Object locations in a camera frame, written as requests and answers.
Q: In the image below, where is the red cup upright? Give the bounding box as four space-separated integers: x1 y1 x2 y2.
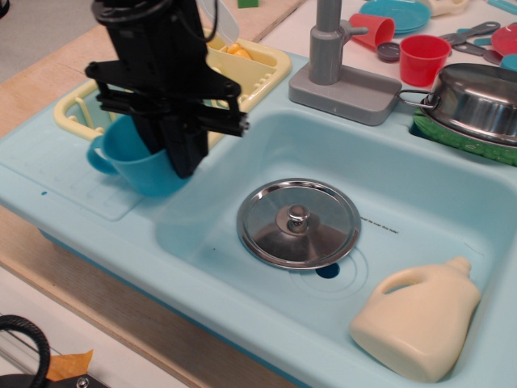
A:
399 35 452 86

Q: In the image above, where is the black cable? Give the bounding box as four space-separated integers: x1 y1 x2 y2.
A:
0 314 52 385

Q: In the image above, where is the steel pot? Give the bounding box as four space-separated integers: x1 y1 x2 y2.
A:
397 63 516 149

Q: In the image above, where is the steel pot lid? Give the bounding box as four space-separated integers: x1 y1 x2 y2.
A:
237 178 361 271

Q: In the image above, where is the yellow dish rack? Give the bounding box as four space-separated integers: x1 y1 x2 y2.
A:
53 36 292 141

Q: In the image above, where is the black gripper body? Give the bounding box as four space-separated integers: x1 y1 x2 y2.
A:
86 1 248 137

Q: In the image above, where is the cream toy item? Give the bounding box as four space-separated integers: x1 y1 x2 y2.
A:
423 0 469 17

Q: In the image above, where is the grey toy utensil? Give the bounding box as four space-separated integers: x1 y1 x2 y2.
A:
440 21 501 46

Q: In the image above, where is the red plate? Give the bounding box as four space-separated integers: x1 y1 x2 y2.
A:
491 23 517 57

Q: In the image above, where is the purple small lid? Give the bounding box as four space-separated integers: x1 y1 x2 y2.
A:
376 42 400 62

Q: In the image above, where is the blue plate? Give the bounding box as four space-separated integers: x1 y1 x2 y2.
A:
359 0 431 35

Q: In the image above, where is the white plastic knife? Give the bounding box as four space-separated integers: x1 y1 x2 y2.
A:
197 0 239 47

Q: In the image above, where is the grey toy faucet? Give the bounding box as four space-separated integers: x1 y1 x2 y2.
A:
288 1 402 126

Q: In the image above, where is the red cup lying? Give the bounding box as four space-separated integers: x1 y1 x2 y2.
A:
349 14 395 50

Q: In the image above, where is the cream detergent bottle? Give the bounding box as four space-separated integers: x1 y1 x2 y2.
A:
349 256 481 382

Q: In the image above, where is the blue plastic cup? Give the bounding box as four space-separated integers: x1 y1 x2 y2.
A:
86 116 191 197

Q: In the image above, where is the orange tape piece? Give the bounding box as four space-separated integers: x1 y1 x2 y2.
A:
46 349 94 382

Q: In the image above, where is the light blue toy sink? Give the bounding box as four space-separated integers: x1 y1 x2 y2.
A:
0 51 517 388

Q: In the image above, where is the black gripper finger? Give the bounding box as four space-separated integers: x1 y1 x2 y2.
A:
161 120 208 179
132 115 165 154

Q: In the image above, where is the green block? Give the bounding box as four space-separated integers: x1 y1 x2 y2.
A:
237 0 259 9

